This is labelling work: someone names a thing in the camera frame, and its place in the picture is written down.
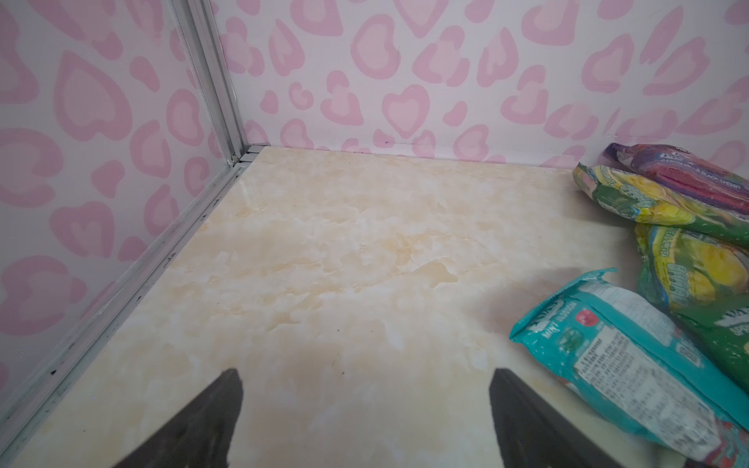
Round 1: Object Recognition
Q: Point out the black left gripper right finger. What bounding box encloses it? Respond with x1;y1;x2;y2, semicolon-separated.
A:
489;369;609;468

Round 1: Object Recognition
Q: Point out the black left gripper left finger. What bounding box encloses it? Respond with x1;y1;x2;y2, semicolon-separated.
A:
116;369;243;468

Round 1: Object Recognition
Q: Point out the teal mint candy bag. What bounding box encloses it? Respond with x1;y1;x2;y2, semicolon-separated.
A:
509;270;748;467

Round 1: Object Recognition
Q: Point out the green Fox's spring tea bag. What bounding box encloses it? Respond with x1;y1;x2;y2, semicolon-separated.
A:
671;294;748;393

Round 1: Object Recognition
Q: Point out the green yellow candy bag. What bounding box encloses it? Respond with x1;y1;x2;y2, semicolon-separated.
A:
635;224;748;311
573;164;748;248

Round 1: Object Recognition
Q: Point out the purple candy bag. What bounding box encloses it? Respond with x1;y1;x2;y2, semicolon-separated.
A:
604;142;748;215

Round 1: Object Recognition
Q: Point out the aluminium corner frame post left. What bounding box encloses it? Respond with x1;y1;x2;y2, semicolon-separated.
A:
170;0;249;165

